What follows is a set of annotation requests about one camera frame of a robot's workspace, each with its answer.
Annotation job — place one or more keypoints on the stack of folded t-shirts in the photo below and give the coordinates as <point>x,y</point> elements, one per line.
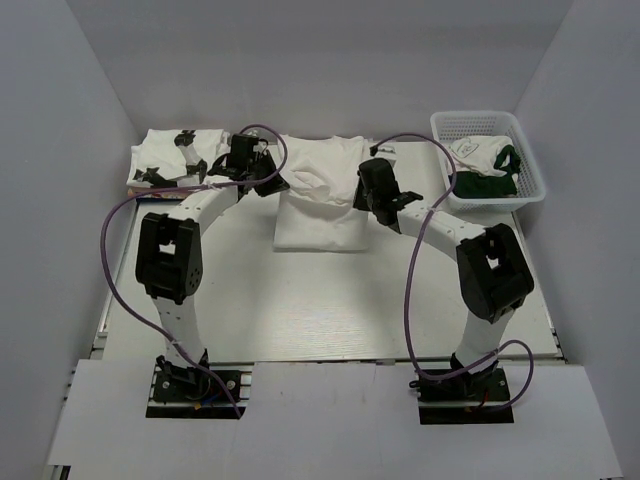
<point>158,194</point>

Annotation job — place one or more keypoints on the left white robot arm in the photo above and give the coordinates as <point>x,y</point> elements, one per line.
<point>169,261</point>

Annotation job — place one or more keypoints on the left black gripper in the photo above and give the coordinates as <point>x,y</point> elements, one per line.
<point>271,188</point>

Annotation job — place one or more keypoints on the white and green t-shirt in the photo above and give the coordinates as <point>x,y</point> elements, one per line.
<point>487,167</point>

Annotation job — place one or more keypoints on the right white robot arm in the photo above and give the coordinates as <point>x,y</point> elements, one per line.
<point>494,277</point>

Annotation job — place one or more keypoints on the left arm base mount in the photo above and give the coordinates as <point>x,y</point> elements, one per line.
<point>187,393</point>

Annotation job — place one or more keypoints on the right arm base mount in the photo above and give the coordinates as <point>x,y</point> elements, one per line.
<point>474,397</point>

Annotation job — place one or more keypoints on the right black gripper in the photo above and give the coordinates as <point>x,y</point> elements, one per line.
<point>359,203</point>

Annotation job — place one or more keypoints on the white plastic basket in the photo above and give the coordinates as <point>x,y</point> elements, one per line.
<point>450,126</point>

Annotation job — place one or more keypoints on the white Coca-Cola t-shirt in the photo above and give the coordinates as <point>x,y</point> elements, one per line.
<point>316,213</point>

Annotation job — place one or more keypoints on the folded white black-print t-shirt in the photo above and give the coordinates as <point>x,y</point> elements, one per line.
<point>175,158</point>

